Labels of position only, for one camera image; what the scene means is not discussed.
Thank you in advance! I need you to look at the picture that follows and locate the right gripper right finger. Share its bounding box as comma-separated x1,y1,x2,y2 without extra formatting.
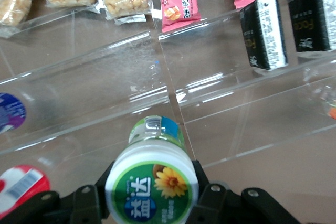
188,159,300,224

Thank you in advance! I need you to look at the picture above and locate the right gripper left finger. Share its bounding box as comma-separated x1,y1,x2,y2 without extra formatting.
0,165,111,224

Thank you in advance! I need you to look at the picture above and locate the green gum bottle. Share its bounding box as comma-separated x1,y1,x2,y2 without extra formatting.
104,115,200,221

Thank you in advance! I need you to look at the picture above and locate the red gum bottle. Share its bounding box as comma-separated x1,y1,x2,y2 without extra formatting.
0,164,51,216

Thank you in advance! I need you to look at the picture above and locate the blue gum bottle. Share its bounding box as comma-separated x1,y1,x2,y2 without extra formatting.
0,92,27,135

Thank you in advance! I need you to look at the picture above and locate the clear acrylic tiered stand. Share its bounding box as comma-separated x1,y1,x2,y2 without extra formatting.
0,0,336,172

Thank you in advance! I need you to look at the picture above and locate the small black white box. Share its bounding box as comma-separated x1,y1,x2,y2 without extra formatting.
239,0,289,71
287,0,336,54

